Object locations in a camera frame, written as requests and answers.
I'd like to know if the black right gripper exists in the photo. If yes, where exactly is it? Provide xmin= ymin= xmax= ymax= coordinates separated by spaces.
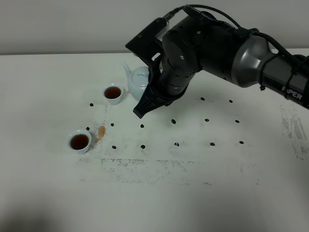
xmin=133 ymin=57 xmax=201 ymax=118

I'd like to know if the light blue porcelain teapot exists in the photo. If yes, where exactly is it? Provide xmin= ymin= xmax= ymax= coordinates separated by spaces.
xmin=121 ymin=62 xmax=149 ymax=102

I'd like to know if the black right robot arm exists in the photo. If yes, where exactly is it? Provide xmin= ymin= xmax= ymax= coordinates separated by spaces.
xmin=126 ymin=4 xmax=309 ymax=117

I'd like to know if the spilled tea puddle near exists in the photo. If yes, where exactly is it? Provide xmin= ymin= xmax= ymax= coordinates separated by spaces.
xmin=95 ymin=126 xmax=106 ymax=143

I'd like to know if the far light blue teacup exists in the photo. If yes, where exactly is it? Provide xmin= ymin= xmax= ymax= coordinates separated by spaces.
xmin=102 ymin=83 xmax=124 ymax=105

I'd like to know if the light blue teacup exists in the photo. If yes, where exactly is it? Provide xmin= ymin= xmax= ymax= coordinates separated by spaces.
xmin=67 ymin=130 xmax=92 ymax=154
xmin=102 ymin=83 xmax=124 ymax=105

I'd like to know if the near light blue teacup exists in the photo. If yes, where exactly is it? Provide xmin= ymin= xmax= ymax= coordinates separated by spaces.
xmin=67 ymin=130 xmax=92 ymax=154

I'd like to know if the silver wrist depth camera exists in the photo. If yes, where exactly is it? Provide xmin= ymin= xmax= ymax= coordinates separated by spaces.
xmin=125 ymin=18 xmax=169 ymax=66

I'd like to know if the black camera cable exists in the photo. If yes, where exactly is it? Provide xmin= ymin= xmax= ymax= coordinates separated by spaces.
xmin=163 ymin=4 xmax=242 ymax=29

